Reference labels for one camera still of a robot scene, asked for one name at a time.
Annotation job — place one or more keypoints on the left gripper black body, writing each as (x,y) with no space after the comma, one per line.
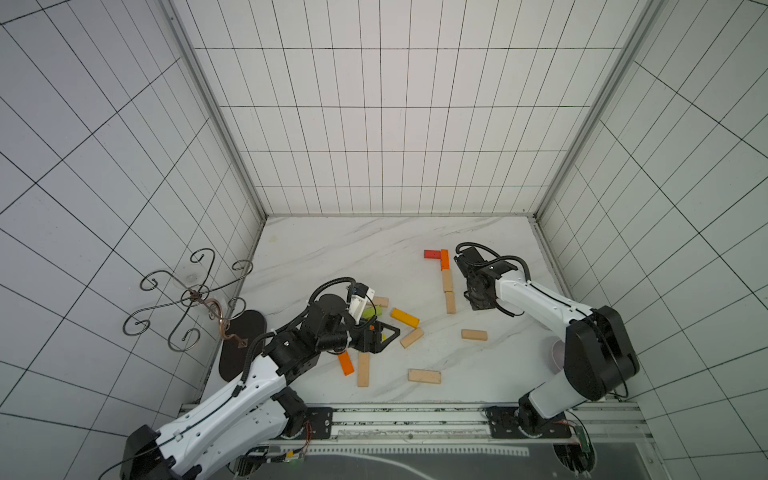
(358,337)

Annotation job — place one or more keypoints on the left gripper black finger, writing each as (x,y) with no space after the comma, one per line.
(381,340)
(383,329)

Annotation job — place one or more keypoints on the natural wood block diagonal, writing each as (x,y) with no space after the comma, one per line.
(412,337)
(450,302)

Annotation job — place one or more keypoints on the orange block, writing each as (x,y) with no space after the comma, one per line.
(346,363)
(445,259)

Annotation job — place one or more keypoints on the natural wood block bottom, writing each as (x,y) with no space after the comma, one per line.
(424,376)

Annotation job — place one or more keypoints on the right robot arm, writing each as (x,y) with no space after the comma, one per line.
(598,354)

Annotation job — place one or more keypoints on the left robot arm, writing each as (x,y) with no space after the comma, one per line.
(259,405)

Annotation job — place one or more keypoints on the amber yellow block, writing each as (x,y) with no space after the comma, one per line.
(405,318)

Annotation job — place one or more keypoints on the purple bowl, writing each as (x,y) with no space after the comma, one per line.
(558,354)

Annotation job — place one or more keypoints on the black round plate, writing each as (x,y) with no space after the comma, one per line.
(247,327)

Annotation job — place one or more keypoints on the metal scroll wall ornament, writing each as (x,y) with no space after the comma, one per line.
(199,294)

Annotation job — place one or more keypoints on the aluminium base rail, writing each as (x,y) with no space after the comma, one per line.
(445,423)

